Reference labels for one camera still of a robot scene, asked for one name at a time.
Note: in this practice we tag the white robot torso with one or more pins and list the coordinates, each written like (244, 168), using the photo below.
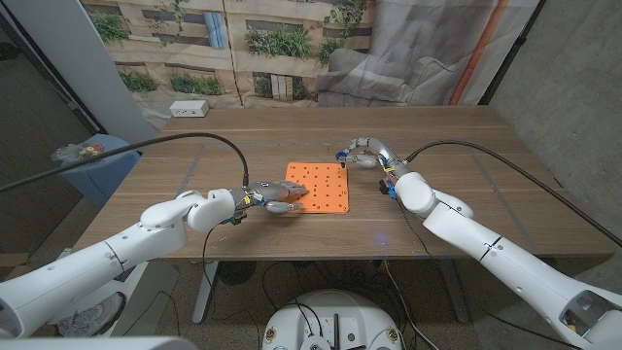
(335, 316)

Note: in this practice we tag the printed fabric backdrop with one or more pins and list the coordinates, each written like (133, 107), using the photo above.
(291, 73)

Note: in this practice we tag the white table leg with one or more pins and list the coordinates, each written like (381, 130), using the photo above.
(204, 291)
(454, 291)

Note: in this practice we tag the black round floor base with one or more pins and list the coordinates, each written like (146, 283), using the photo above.
(236, 272)

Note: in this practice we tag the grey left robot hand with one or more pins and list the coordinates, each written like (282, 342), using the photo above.
(274, 191)

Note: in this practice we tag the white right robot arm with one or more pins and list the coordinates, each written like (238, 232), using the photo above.
(510, 262)

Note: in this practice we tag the blue round stool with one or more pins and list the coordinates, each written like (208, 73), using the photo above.
(107, 180)

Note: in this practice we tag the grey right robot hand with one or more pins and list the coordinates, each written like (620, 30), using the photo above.
(384, 153)

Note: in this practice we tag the black backdrop stand pole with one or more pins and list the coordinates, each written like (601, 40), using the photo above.
(511, 53)

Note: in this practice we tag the white robot head rim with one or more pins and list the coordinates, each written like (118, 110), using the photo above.
(97, 344)

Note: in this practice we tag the clear bag of colourful toys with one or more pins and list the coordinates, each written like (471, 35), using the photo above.
(78, 150)

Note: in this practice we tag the orange peg board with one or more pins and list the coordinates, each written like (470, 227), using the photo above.
(325, 187)

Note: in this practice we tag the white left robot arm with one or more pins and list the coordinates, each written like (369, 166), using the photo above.
(97, 262)

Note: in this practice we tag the grey sneaker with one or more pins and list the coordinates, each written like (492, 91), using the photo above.
(92, 318)

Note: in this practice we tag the white power strip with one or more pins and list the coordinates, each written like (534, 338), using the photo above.
(188, 108)

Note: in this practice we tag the blue peg toy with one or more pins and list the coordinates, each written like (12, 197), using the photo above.
(341, 156)

